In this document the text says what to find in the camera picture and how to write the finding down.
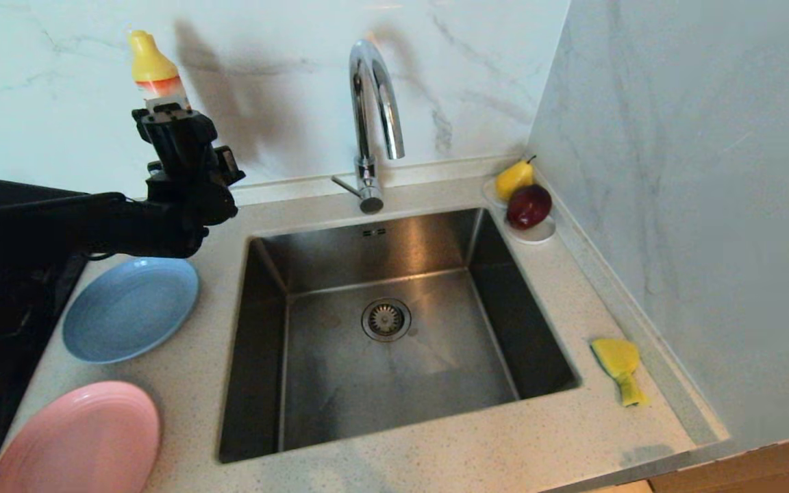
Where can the stainless steel sink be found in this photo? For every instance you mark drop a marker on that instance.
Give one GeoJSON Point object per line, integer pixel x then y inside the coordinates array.
{"type": "Point", "coordinates": [401, 383]}

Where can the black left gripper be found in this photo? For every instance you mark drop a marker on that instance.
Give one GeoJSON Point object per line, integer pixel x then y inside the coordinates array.
{"type": "Point", "coordinates": [185, 157]}

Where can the yellow pear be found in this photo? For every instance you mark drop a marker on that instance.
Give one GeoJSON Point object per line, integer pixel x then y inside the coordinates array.
{"type": "Point", "coordinates": [512, 179]}

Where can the blue plate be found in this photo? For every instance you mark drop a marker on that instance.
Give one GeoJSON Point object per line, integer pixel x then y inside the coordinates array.
{"type": "Point", "coordinates": [131, 311]}

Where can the orange yellow detergent bottle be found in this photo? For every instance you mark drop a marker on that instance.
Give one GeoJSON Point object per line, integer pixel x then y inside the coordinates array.
{"type": "Point", "coordinates": [151, 65]}

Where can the chrome curved faucet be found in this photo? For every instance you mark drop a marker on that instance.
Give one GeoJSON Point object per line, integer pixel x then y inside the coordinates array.
{"type": "Point", "coordinates": [361, 123]}

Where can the small white dish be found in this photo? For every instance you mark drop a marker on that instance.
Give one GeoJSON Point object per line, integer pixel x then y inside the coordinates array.
{"type": "Point", "coordinates": [535, 237]}

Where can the round metal drain strainer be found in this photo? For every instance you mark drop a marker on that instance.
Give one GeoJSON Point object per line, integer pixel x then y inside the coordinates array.
{"type": "Point", "coordinates": [385, 320]}

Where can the pink plate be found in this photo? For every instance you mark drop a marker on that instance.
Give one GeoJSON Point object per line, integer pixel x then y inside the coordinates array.
{"type": "Point", "coordinates": [86, 438]}

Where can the dark red apple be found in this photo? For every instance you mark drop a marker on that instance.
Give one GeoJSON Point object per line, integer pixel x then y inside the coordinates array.
{"type": "Point", "coordinates": [528, 205]}

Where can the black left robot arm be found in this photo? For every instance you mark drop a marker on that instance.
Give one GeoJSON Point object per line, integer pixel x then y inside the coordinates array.
{"type": "Point", "coordinates": [38, 226]}

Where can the yellow green fish-shaped sponge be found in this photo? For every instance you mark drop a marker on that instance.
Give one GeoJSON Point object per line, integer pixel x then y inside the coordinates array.
{"type": "Point", "coordinates": [617, 356]}

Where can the brown wooden cabinet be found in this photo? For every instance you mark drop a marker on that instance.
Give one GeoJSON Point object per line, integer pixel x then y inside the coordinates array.
{"type": "Point", "coordinates": [778, 465]}

